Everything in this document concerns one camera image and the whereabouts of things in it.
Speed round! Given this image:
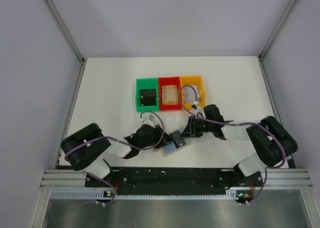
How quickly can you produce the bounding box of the green plastic bin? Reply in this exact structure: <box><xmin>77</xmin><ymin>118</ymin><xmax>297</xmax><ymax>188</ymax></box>
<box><xmin>135</xmin><ymin>78</ymin><xmax>160</xmax><ymax>112</ymax></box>

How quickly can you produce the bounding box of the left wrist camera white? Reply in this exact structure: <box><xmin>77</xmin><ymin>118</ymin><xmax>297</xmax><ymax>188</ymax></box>
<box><xmin>142</xmin><ymin>114</ymin><xmax>158</xmax><ymax>128</ymax></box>

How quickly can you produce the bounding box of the black cards stack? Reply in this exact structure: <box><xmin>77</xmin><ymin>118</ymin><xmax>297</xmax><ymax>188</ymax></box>
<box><xmin>139</xmin><ymin>89</ymin><xmax>157</xmax><ymax>106</ymax></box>

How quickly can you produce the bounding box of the purple cable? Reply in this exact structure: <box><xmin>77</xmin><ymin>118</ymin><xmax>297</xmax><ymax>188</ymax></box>
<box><xmin>64</xmin><ymin>111</ymin><xmax>165</xmax><ymax>208</ymax></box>
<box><xmin>177</xmin><ymin>85</ymin><xmax>287</xmax><ymax>205</ymax></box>

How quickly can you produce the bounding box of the left aluminium frame post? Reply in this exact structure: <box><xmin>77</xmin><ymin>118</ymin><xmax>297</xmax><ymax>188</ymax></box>
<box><xmin>37</xmin><ymin>0</ymin><xmax>86</xmax><ymax>63</ymax></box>

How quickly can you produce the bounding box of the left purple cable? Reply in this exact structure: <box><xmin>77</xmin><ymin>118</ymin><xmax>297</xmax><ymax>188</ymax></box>
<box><xmin>64</xmin><ymin>111</ymin><xmax>165</xmax><ymax>208</ymax></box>

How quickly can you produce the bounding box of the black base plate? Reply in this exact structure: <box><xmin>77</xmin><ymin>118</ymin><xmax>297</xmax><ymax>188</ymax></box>
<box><xmin>84</xmin><ymin>166</ymin><xmax>263</xmax><ymax>195</ymax></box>

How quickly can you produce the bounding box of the aluminium frame post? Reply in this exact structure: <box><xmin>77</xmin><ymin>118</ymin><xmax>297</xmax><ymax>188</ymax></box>
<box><xmin>37</xmin><ymin>0</ymin><xmax>86</xmax><ymax>63</ymax></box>
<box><xmin>258</xmin><ymin>0</ymin><xmax>307</xmax><ymax>61</ymax></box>

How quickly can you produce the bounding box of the right aluminium frame post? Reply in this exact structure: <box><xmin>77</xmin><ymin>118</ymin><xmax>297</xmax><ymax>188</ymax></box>
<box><xmin>258</xmin><ymin>0</ymin><xmax>307</xmax><ymax>61</ymax></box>

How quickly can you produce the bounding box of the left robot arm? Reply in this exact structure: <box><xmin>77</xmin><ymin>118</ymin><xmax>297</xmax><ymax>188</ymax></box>
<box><xmin>60</xmin><ymin>123</ymin><xmax>174</xmax><ymax>178</ymax></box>

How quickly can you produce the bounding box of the yellow plastic bin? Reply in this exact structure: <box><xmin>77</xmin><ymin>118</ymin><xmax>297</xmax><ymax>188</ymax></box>
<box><xmin>179</xmin><ymin>76</ymin><xmax>206</xmax><ymax>110</ymax></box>

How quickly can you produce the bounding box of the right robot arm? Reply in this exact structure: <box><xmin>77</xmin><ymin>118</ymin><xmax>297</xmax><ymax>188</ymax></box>
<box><xmin>180</xmin><ymin>103</ymin><xmax>298</xmax><ymax>184</ymax></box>

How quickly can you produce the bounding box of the red plastic bin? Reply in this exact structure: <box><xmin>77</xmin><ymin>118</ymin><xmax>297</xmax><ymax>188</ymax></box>
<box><xmin>158</xmin><ymin>77</ymin><xmax>182</xmax><ymax>111</ymax></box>

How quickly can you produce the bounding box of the silver cards stack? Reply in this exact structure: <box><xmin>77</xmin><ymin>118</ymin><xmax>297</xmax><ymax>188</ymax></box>
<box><xmin>183</xmin><ymin>85</ymin><xmax>201</xmax><ymax>104</ymax></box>

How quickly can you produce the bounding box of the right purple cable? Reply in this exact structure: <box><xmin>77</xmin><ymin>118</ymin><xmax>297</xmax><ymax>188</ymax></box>
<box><xmin>177</xmin><ymin>85</ymin><xmax>287</xmax><ymax>205</ymax></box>

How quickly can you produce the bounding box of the grey slotted cable duct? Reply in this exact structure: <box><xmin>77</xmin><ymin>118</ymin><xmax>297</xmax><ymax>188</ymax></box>
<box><xmin>50</xmin><ymin>189</ymin><xmax>239</xmax><ymax>200</ymax></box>

